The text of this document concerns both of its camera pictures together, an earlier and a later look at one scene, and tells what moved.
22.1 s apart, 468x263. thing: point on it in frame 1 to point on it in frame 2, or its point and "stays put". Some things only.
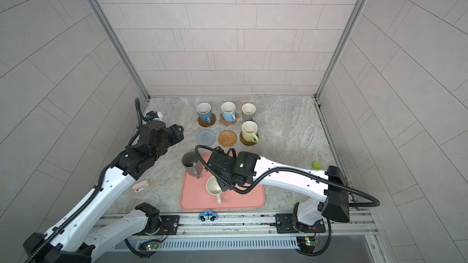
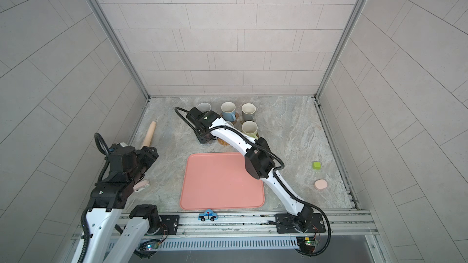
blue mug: [205, 111] stays put
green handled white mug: [249, 129] stays put
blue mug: [228, 111] stays put
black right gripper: [222, 184] to [201, 137]
